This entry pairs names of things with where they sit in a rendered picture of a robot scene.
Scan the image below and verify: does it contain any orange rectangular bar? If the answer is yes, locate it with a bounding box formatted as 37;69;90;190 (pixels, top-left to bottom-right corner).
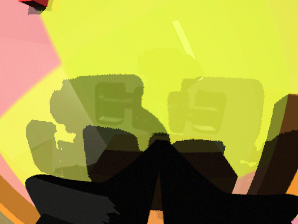
257;93;298;196
0;175;40;224

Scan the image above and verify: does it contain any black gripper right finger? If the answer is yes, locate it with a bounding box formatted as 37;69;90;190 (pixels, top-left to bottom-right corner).
160;140;298;224

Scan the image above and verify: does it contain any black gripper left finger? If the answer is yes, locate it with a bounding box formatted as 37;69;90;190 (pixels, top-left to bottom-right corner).
25;139;162;224

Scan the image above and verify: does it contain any small red block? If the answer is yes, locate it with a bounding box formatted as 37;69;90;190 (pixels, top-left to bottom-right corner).
19;0;48;8

